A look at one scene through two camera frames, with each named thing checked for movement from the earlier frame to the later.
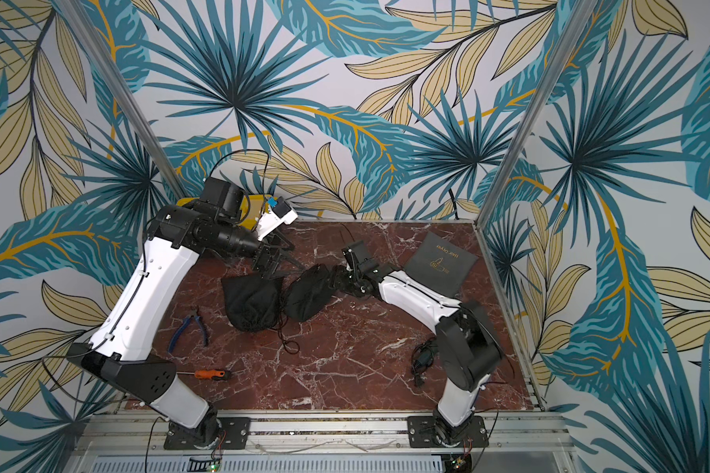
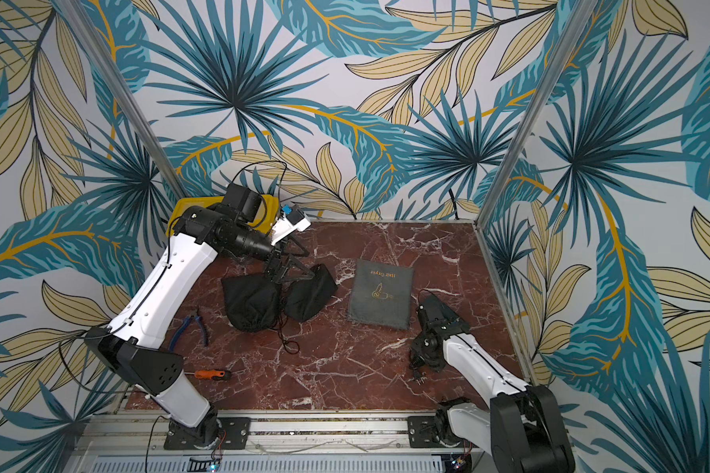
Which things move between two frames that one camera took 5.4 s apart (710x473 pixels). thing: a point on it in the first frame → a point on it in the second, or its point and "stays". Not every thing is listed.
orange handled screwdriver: x=202 y=373 stays
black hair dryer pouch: x=252 y=303 stays
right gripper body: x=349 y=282 → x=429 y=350
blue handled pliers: x=194 y=311 stays
